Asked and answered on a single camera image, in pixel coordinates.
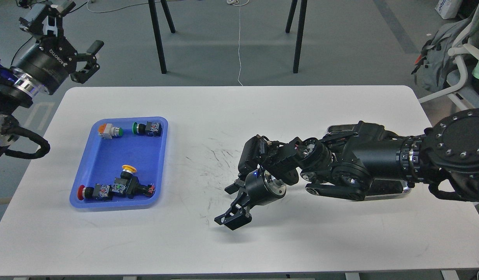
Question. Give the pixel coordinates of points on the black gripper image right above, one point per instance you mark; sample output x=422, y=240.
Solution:
x=259, y=188

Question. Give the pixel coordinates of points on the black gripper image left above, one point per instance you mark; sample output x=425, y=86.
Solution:
x=47, y=64

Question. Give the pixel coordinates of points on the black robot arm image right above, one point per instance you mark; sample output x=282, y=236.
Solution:
x=445, y=157

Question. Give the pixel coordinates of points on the blue plastic tray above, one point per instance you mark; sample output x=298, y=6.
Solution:
x=103, y=159

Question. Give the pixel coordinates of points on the silver metal tray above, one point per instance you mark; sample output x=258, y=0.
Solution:
x=402, y=188

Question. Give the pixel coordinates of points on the black table leg left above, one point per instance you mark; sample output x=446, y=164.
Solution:
x=156, y=29

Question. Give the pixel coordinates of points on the black table leg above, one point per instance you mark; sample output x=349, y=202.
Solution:
x=300, y=29
x=156, y=29

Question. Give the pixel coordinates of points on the green push button black body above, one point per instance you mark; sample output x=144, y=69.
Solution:
x=150, y=129

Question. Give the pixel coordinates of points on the yellow mushroom push button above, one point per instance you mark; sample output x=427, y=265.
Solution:
x=128, y=171

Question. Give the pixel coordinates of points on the black table leg right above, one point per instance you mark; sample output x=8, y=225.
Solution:
x=300, y=29

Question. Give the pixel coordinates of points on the grey backpack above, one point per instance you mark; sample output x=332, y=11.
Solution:
x=433, y=63

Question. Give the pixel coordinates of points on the orange green push button switch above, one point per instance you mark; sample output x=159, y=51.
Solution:
x=109, y=131

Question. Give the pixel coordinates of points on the black switch red terminals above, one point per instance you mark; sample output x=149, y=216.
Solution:
x=130, y=187

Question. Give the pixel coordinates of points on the red push button switch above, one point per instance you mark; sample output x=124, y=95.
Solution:
x=98, y=192

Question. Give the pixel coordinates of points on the white frame chair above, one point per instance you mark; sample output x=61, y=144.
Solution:
x=465, y=50

